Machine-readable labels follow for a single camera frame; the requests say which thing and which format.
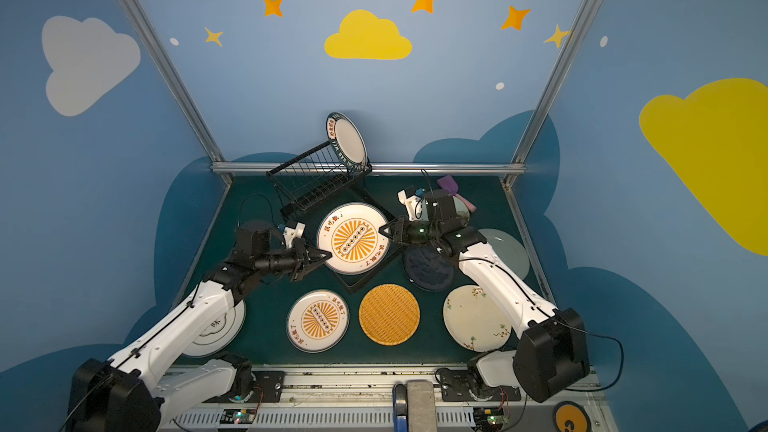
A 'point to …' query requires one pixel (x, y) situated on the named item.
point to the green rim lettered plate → (347, 140)
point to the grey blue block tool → (413, 407)
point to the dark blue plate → (427, 268)
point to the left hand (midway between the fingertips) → (333, 257)
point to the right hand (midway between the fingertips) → (382, 228)
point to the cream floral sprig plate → (473, 323)
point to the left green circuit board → (237, 416)
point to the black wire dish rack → (320, 179)
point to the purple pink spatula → (449, 184)
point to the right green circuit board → (489, 418)
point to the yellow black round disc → (569, 416)
